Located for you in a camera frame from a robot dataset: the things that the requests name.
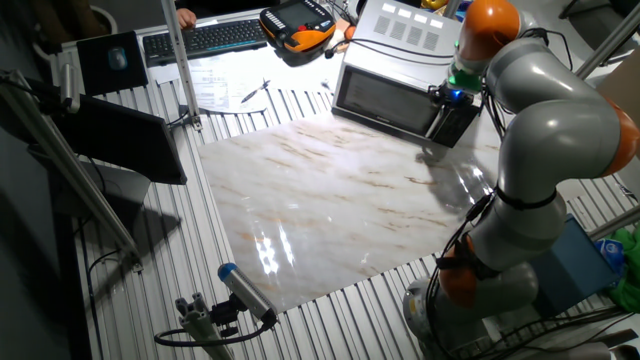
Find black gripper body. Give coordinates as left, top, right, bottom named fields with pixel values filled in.
left=428, top=83, right=475, bottom=108

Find black glass microwave door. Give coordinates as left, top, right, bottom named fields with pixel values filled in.
left=333, top=63, right=446, bottom=140

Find dark sleeved operator forearm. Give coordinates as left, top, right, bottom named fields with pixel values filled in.
left=174, top=0, right=281, bottom=20

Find silver microwave body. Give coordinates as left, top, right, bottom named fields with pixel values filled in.
left=331, top=0, right=482, bottom=150

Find operator bare hand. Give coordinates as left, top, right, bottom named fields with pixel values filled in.
left=175, top=6, right=197, bottom=30

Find printed white paper sheet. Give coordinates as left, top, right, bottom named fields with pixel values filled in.
left=269, top=47, right=346, bottom=101
left=187, top=58, right=274, bottom=115

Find marble pattern table mat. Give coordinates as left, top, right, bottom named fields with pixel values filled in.
left=197, top=113, right=587, bottom=314

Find orange black teach pendant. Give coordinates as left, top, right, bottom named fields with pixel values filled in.
left=258, top=0, right=337, bottom=55

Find brown cardboard sheet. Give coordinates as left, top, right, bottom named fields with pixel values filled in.
left=595, top=47, right=640, bottom=109

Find black ballpoint pen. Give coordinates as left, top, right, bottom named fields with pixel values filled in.
left=240, top=78, right=272, bottom=105

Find blue box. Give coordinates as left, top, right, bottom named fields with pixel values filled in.
left=529, top=213, right=621, bottom=319

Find blue white packet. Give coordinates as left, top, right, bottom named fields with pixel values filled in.
left=594, top=237, right=626, bottom=274

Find black computer keyboard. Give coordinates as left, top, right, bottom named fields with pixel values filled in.
left=142, top=18, right=270, bottom=68

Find green cloth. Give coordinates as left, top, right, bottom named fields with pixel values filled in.
left=607, top=227, right=640, bottom=314

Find black flat monitor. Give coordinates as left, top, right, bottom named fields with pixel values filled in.
left=52, top=93, right=189, bottom=186

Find grey computer mouse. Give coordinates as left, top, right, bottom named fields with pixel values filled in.
left=107, top=46, right=129, bottom=72

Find short aluminium profile stub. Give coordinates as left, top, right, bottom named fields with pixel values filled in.
left=174, top=292, right=235, bottom=360

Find black mouse pad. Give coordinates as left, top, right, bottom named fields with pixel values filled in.
left=75, top=30, right=150, bottom=97

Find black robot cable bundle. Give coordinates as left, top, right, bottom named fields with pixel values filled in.
left=424, top=192, right=495, bottom=360

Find black power cable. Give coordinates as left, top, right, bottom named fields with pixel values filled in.
left=323, top=38, right=455, bottom=67

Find upright aluminium frame post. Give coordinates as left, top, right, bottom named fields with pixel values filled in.
left=159, top=0, right=204, bottom=132

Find silver camera with blue cap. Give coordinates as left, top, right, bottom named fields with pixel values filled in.
left=217, top=262, right=279, bottom=326

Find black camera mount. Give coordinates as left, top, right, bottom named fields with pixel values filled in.
left=209, top=293, right=242, bottom=339

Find black camera cable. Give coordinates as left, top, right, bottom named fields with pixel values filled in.
left=153, top=312, right=279, bottom=349

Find silver depth camera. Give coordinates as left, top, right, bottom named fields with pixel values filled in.
left=58, top=62, right=82, bottom=115

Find slanted aluminium frame post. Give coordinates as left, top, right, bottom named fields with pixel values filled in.
left=0, top=68, right=145, bottom=274

